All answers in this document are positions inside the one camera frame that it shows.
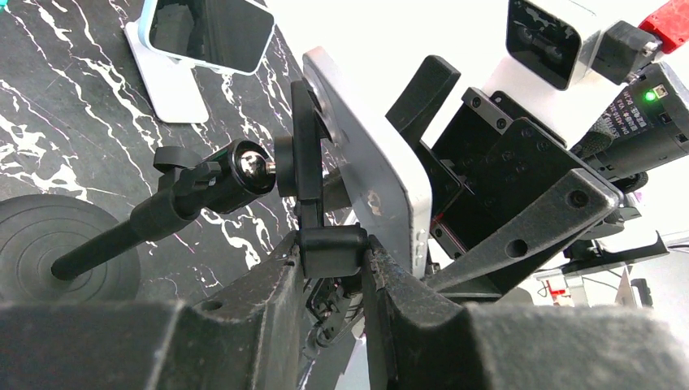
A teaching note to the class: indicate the light blue phone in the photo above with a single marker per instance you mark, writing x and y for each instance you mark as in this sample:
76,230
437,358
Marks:
227,36

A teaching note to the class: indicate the white-edged phone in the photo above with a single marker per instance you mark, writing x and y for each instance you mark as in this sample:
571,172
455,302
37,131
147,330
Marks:
387,185

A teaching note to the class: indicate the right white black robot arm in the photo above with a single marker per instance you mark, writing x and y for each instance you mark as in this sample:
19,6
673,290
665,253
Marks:
645,127

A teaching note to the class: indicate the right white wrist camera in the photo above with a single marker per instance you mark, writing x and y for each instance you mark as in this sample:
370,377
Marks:
547,67

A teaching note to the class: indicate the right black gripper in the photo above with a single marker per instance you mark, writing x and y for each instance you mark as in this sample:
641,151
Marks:
508,195

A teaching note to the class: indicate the black phone stand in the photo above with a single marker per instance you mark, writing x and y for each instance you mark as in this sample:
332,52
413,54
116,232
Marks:
60,248

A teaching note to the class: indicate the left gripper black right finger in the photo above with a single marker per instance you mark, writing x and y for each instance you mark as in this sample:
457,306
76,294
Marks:
417,339

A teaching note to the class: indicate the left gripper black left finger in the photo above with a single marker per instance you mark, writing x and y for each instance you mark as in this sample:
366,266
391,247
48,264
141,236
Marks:
246,336

